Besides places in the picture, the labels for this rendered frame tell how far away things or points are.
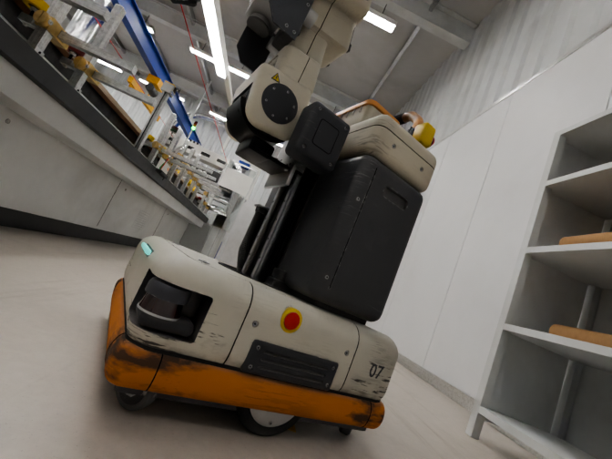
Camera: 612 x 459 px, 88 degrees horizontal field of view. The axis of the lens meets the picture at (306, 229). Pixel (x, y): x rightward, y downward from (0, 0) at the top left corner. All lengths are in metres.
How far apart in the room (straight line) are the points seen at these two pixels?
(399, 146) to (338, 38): 0.40
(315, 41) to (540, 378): 1.73
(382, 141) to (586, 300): 1.52
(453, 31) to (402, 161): 5.36
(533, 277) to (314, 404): 1.38
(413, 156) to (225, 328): 0.65
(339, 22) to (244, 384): 1.00
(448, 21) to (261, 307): 5.90
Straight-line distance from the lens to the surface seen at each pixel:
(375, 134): 0.87
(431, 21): 6.11
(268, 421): 0.77
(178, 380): 0.64
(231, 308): 0.63
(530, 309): 1.90
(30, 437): 0.61
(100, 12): 1.33
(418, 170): 0.95
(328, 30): 1.10
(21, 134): 2.03
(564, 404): 2.05
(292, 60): 0.96
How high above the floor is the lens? 0.32
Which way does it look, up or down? 9 degrees up
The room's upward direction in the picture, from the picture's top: 23 degrees clockwise
